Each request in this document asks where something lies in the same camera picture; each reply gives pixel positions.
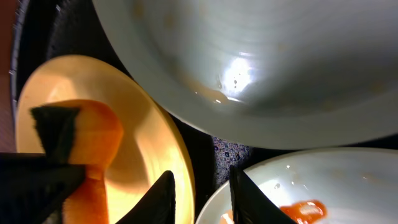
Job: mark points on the light blue plate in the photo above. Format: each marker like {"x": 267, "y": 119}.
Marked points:
{"x": 356, "y": 184}
{"x": 277, "y": 74}

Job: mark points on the round black serving tray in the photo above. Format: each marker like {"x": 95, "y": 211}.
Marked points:
{"x": 47, "y": 29}

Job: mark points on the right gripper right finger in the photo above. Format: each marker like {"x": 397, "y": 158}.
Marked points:
{"x": 250, "y": 204}

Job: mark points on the orange green scrub sponge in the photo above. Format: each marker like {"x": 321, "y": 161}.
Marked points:
{"x": 81, "y": 132}

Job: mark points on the light blue plate top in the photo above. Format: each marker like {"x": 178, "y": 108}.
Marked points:
{"x": 277, "y": 74}

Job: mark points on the light blue plate right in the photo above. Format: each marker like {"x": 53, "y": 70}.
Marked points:
{"x": 356, "y": 184}

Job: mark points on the yellow plate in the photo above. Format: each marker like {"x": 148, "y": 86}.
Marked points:
{"x": 152, "y": 143}

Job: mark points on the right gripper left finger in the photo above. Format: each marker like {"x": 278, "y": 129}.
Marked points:
{"x": 157, "y": 206}

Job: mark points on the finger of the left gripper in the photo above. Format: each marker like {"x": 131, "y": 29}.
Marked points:
{"x": 33, "y": 188}

